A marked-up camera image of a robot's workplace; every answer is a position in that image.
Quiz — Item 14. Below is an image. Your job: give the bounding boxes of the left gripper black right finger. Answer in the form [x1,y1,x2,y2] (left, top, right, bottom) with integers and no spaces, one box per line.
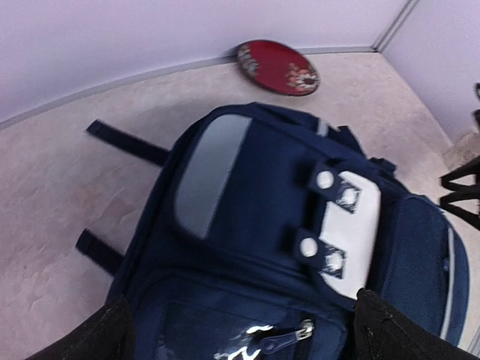
[353,288,477,359]

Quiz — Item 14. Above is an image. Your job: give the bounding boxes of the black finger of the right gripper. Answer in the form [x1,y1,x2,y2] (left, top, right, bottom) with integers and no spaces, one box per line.
[439,157,479,227]

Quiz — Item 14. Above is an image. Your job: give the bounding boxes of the red floral round dish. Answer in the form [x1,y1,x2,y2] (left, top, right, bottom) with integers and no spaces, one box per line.
[236,40,320,97]

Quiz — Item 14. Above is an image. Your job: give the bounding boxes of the beige ceramic mug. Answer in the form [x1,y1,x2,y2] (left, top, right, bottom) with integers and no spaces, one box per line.
[443,133,480,170]

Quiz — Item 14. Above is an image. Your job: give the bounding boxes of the navy blue backpack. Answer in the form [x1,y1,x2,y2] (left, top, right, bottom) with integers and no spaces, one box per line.
[76,103,470,359]

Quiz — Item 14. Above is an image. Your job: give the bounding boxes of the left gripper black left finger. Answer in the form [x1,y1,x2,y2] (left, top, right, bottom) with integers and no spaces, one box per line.
[28,296,135,360]

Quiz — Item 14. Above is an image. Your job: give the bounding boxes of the right aluminium frame post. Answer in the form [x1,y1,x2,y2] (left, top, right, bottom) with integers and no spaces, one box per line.
[370,0,419,53]

